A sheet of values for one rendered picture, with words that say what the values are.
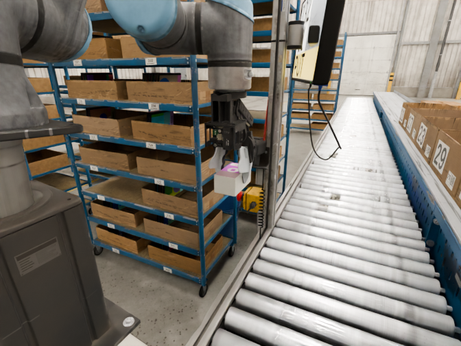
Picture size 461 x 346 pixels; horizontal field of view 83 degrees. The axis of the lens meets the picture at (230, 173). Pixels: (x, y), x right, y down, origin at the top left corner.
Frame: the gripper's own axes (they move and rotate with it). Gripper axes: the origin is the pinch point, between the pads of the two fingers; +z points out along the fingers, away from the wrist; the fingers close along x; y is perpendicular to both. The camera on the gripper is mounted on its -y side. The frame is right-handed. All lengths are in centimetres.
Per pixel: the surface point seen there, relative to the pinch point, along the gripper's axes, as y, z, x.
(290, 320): 7.7, 31.0, 18.7
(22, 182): 33.5, -7.1, -21.9
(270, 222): -26.7, 27.6, 3.1
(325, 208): -51, 30, 20
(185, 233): -50, 64, -53
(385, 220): -51, 30, 42
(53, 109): -77, 5, -191
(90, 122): -50, 5, -115
